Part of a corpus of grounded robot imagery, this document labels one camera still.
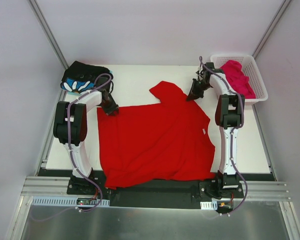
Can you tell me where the red t shirt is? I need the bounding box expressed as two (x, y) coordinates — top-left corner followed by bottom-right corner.
(96, 81), (215, 189)

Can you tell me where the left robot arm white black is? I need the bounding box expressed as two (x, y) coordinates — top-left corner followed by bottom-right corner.
(53, 73), (119, 195)

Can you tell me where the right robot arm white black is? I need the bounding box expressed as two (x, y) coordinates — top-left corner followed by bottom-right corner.
(186, 62), (245, 199)

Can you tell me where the crumpled magenta t shirt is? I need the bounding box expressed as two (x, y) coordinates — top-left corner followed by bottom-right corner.
(220, 60), (256, 99)

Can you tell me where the folded black flower t shirt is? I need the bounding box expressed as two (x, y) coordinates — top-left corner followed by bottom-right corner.
(60, 60), (113, 94)

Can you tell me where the white plastic basket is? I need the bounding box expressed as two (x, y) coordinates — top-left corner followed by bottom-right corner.
(210, 53), (269, 105)

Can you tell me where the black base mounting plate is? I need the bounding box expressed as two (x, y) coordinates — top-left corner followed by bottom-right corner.
(38, 168), (276, 208)

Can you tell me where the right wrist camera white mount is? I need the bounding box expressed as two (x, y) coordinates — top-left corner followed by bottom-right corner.
(195, 66), (206, 75)

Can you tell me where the right aluminium corner post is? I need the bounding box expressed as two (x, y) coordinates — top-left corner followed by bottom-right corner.
(252, 0), (293, 59)

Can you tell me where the aluminium corner post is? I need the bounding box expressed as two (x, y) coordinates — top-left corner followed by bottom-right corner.
(252, 0), (293, 59)
(27, 0), (69, 70)

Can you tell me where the aluminium front frame rail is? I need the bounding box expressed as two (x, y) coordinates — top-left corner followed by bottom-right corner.
(21, 176), (293, 202)

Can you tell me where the right white cable duct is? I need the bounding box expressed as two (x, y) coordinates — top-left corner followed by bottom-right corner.
(200, 201), (218, 211)

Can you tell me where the white cable duct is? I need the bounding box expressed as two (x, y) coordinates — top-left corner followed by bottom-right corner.
(32, 196), (110, 208)
(200, 201), (218, 211)

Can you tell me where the left white cable duct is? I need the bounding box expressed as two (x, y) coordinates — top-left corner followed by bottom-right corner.
(32, 196), (110, 208)

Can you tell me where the left aluminium corner post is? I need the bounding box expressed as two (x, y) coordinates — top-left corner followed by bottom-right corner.
(27, 0), (69, 70)

